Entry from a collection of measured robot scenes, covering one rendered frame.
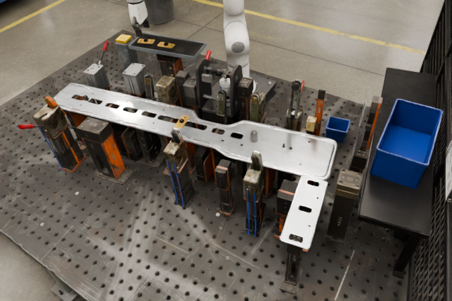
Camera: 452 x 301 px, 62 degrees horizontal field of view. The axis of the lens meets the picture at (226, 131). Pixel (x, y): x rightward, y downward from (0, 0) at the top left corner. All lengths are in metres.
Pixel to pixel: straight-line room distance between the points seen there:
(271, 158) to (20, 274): 1.80
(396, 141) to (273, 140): 0.47
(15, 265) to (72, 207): 0.95
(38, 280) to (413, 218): 2.09
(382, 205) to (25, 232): 1.48
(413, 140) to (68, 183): 1.57
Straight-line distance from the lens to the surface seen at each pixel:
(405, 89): 1.87
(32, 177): 2.14
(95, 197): 1.90
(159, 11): 4.65
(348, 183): 1.37
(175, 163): 1.53
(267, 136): 1.57
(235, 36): 1.87
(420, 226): 1.37
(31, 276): 2.68
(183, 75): 1.79
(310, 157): 1.50
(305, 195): 1.38
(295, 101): 1.56
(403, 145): 1.59
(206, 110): 1.78
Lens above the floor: 2.10
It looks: 43 degrees down
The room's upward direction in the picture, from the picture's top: 5 degrees counter-clockwise
